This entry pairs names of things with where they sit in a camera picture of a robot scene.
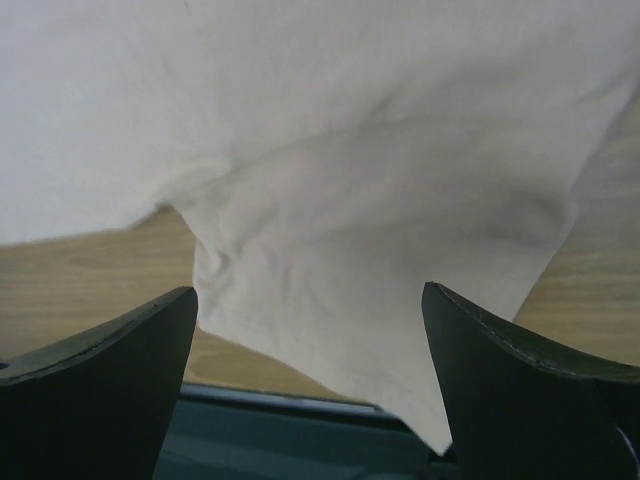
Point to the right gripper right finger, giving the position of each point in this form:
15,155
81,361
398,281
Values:
521,406

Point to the beige t shirt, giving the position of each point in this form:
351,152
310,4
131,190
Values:
330,157

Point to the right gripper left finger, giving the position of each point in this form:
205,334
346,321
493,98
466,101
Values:
98,404

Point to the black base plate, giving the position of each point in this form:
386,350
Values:
221,433

